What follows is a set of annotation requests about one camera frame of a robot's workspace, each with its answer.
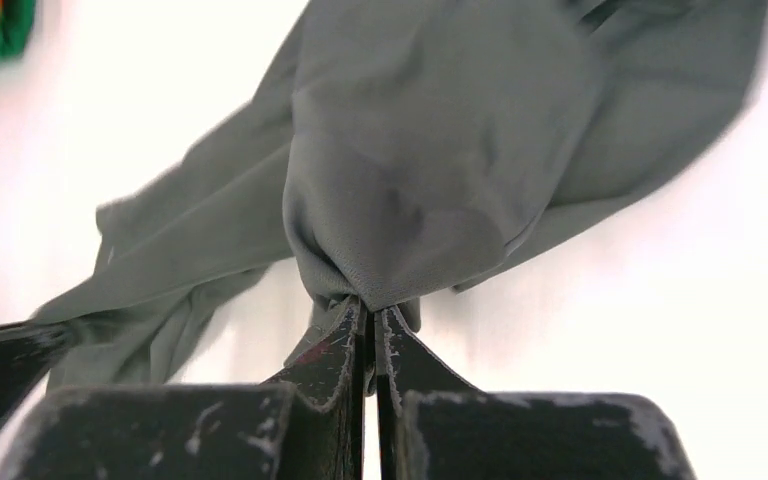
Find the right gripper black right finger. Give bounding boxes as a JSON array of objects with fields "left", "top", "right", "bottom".
[{"left": 374, "top": 306, "right": 477, "bottom": 480}]

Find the grey t shirt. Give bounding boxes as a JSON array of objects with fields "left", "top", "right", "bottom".
[{"left": 34, "top": 0, "right": 768, "bottom": 389}]

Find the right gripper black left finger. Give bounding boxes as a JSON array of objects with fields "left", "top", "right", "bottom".
[{"left": 266, "top": 297, "right": 366, "bottom": 480}]

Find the green folded t shirt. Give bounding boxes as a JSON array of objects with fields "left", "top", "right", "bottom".
[{"left": 0, "top": 0, "right": 37, "bottom": 63}]

